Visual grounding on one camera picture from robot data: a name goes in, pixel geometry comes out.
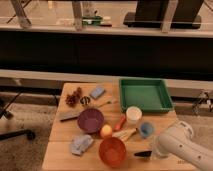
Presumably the wooden bamboo whisk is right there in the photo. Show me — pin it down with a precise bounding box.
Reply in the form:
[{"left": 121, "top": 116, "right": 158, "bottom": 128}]
[{"left": 113, "top": 128, "right": 137, "bottom": 141}]

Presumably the orange carrot toy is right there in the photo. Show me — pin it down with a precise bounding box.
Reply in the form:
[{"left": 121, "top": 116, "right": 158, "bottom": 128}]
[{"left": 114, "top": 115, "right": 126, "bottom": 131}]

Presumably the green plastic tray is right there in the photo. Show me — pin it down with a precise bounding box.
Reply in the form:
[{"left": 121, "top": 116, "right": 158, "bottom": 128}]
[{"left": 119, "top": 79, "right": 173, "bottom": 113}]

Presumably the brown pine cone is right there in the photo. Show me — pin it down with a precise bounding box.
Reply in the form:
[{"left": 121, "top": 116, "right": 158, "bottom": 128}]
[{"left": 65, "top": 87, "right": 82, "bottom": 107}]

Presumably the black office chair base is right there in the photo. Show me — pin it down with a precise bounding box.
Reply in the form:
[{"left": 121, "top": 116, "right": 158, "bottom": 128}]
[{"left": 0, "top": 92, "right": 36, "bottom": 141}]

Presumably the light wooden spoon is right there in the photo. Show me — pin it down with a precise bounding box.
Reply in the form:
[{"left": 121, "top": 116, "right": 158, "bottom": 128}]
[{"left": 97, "top": 98, "right": 117, "bottom": 108}]

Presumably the blue sponge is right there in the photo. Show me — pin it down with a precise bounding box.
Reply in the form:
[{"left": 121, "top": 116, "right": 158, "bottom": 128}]
[{"left": 90, "top": 86, "right": 105, "bottom": 99}]

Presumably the black handled brush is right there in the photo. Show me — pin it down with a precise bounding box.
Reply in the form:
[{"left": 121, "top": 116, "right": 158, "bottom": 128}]
[{"left": 134, "top": 151, "right": 152, "bottom": 158}]

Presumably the crumpled blue cloth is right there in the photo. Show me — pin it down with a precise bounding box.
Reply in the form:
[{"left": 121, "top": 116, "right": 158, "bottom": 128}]
[{"left": 70, "top": 134, "right": 94, "bottom": 156}]

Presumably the black white round object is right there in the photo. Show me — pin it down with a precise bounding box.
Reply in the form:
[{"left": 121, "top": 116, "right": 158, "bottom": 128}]
[{"left": 80, "top": 96, "right": 91, "bottom": 106}]

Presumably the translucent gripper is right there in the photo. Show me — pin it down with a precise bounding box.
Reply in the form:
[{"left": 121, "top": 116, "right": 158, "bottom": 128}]
[{"left": 150, "top": 136, "right": 169, "bottom": 159}]

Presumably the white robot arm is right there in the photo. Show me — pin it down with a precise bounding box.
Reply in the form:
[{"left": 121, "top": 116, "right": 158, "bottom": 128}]
[{"left": 151, "top": 121, "right": 213, "bottom": 171}]

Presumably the small blue cup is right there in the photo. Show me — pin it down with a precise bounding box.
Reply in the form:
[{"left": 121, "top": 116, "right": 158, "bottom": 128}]
[{"left": 138, "top": 122, "right": 154, "bottom": 138}]

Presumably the purple plastic bowl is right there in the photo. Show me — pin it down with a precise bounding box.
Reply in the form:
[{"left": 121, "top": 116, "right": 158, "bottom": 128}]
[{"left": 77, "top": 108, "right": 104, "bottom": 134}]

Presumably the grey flat scrub brush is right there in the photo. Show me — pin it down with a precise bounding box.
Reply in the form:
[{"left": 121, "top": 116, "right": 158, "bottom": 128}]
[{"left": 59, "top": 112, "right": 80, "bottom": 122}]

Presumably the red plastic bowl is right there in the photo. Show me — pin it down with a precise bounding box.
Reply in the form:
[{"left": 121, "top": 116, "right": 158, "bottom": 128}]
[{"left": 99, "top": 137, "right": 126, "bottom": 167}]

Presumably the black monitor base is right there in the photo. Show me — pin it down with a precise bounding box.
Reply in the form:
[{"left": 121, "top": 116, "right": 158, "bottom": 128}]
[{"left": 123, "top": 0, "right": 204, "bottom": 29}]

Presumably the white round container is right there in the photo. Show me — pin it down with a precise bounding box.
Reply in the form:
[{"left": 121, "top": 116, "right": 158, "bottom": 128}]
[{"left": 126, "top": 106, "right": 142, "bottom": 124}]

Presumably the yellow red apple toy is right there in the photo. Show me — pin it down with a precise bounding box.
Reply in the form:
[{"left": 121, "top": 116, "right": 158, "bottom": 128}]
[{"left": 100, "top": 125, "right": 112, "bottom": 138}]

